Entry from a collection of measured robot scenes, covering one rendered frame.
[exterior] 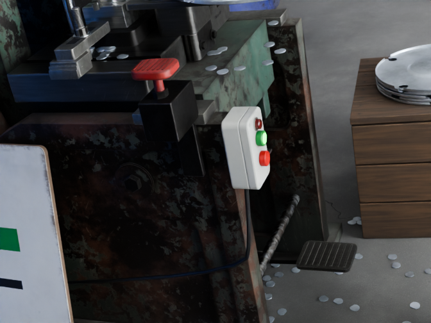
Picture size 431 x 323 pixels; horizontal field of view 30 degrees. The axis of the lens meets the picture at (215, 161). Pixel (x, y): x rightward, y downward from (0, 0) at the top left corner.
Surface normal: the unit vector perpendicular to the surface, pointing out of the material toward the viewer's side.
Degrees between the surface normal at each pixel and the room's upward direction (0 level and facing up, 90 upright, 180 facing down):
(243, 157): 90
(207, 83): 0
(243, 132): 90
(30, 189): 78
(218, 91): 90
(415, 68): 0
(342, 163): 0
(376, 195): 90
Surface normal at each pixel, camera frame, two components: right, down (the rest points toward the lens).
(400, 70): -0.18, -0.87
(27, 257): -0.42, 0.29
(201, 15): 0.92, 0.02
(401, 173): -0.22, 0.49
